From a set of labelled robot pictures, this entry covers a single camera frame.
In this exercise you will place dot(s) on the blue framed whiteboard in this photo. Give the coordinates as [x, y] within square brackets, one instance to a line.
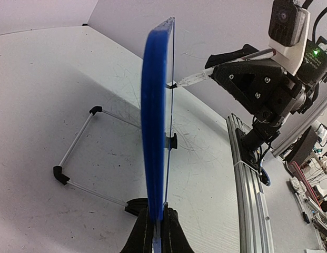
[153, 91]

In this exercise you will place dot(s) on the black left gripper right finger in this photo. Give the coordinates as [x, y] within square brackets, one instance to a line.
[173, 237]

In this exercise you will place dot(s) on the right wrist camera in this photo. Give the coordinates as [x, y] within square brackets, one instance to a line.
[288, 32]

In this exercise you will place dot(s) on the aluminium front rail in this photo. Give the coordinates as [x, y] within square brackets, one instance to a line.
[254, 219]

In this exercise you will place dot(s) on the wire whiteboard stand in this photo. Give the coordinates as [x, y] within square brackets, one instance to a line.
[104, 159]

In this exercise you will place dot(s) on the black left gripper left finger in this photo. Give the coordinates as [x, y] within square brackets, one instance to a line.
[140, 239]

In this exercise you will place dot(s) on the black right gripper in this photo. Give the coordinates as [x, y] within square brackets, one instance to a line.
[261, 86]

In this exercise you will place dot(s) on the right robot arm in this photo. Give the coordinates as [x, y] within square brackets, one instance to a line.
[314, 69]

